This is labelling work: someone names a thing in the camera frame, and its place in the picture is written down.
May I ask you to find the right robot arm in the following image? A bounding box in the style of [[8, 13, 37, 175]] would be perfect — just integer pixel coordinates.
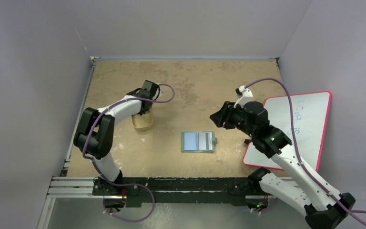
[[210, 101, 356, 229]]

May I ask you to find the grey striped card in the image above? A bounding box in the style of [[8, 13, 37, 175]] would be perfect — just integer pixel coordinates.
[[198, 132, 213, 151]]

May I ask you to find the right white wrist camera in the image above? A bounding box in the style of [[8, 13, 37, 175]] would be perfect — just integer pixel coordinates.
[[234, 85, 254, 108]]

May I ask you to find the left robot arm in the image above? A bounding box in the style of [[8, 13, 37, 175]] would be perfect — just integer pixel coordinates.
[[73, 80, 163, 195]]

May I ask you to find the black base frame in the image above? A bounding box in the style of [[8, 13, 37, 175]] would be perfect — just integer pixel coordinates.
[[92, 167, 270, 208]]

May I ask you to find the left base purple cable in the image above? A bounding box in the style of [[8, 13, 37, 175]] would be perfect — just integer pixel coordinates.
[[102, 183, 156, 224]]

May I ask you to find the beige oval tray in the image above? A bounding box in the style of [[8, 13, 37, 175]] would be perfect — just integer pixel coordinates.
[[131, 111, 154, 132]]

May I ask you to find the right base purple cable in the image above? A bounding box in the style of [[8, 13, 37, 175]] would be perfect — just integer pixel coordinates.
[[249, 196, 280, 216]]

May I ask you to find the green card holder wallet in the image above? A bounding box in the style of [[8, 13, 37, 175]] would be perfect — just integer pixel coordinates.
[[181, 131, 218, 153]]

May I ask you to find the pink framed whiteboard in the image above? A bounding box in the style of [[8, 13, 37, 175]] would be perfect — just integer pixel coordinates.
[[242, 92, 333, 173]]

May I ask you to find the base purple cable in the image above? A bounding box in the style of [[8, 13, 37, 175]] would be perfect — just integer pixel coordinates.
[[102, 183, 156, 224], [249, 196, 280, 216]]

